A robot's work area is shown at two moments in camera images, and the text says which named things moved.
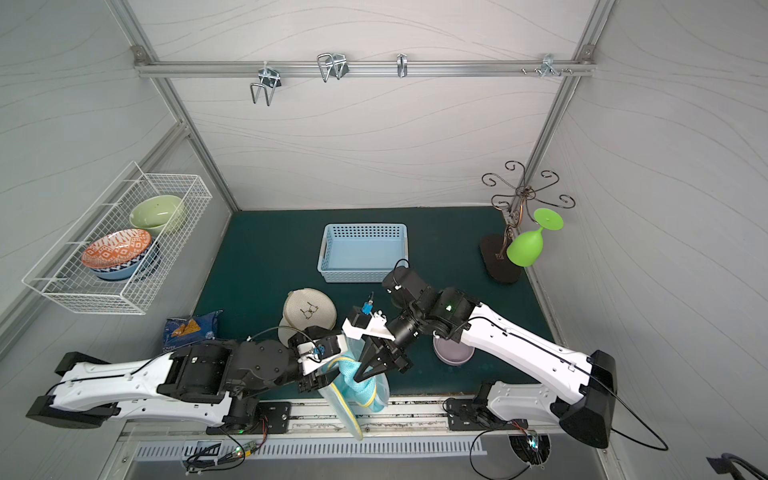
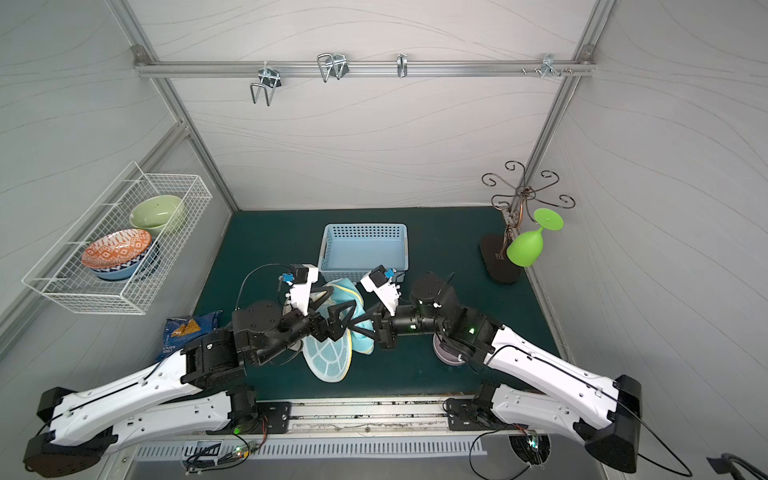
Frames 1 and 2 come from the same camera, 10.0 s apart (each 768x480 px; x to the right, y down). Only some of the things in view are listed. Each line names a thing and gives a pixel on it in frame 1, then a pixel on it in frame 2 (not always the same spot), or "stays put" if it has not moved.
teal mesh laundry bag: (348, 396) → (329, 360)
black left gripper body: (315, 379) → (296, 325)
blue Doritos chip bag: (183, 332) stays put
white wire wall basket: (113, 258) stays put
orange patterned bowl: (117, 248) stays put
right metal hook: (548, 66) stays put
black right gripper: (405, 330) → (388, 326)
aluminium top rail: (535, 68) stays put
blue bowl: (121, 272) stays put
